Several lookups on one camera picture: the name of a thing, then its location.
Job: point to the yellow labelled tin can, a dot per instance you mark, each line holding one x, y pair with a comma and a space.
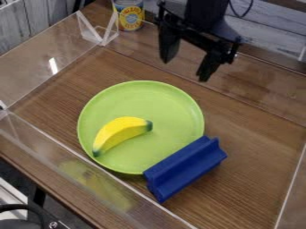
131, 14

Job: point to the yellow toy banana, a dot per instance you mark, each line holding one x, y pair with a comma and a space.
117, 131

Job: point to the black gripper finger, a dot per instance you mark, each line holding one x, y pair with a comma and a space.
213, 60
169, 41

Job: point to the blue plastic block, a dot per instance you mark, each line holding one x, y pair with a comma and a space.
177, 171

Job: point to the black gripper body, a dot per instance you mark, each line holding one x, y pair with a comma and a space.
199, 19

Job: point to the clear acrylic enclosure wall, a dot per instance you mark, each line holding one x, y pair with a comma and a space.
254, 106

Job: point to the green round plate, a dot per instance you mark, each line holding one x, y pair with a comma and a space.
154, 101

